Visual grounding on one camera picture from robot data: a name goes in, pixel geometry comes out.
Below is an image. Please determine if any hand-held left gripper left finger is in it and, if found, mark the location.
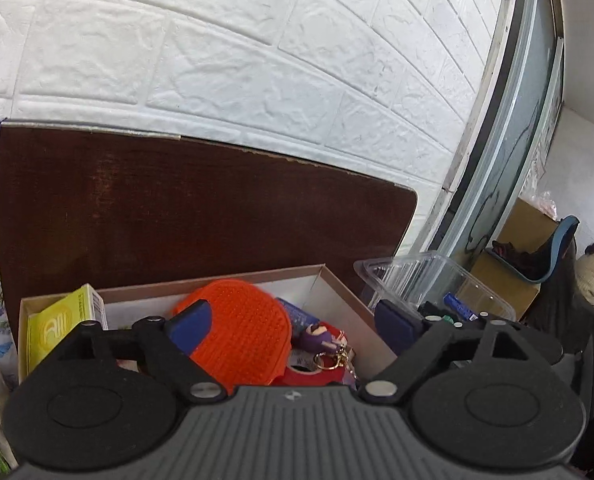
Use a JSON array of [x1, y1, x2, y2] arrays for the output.
[[56, 299, 228, 404]]

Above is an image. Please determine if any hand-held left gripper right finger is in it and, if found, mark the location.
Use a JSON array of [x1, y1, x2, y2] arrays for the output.
[[359, 299, 565, 404]]

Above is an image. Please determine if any orange bristled silicone pad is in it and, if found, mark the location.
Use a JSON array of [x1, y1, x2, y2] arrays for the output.
[[172, 280, 294, 396]]

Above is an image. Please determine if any white cardboard box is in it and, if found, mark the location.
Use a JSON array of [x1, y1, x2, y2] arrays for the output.
[[18, 262, 398, 387]]

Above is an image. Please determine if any dark brown wooden desktop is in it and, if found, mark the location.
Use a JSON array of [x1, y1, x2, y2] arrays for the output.
[[0, 121, 418, 343]]

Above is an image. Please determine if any clear plastic container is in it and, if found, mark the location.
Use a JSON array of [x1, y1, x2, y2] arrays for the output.
[[353, 251, 516, 332]]

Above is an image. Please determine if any blue pen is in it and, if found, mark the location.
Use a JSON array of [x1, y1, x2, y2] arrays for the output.
[[443, 293, 478, 320]]

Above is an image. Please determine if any red round item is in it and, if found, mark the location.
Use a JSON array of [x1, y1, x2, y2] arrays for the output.
[[276, 364, 338, 387]]

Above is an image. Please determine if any brown cardboard box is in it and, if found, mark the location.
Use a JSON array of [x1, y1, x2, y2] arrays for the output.
[[469, 197, 561, 322]]

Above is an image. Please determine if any yellow green small carton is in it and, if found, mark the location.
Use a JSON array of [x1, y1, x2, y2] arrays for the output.
[[25, 284, 109, 377]]

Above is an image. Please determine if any dark cloth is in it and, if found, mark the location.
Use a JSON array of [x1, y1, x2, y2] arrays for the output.
[[526, 240, 594, 363]]

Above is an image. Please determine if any blue rimmed dark bag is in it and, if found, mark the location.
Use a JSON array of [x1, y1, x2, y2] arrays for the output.
[[487, 215, 581, 284]]

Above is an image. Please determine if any pink dotted clear plastic bag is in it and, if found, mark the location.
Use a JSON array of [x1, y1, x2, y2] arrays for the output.
[[526, 189, 558, 220]]

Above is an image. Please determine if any purple haired figure keychain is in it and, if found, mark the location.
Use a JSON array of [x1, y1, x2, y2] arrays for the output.
[[291, 321, 358, 386]]

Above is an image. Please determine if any glass door with metal frame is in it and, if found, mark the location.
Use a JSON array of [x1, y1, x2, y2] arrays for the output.
[[417, 0, 566, 283]]

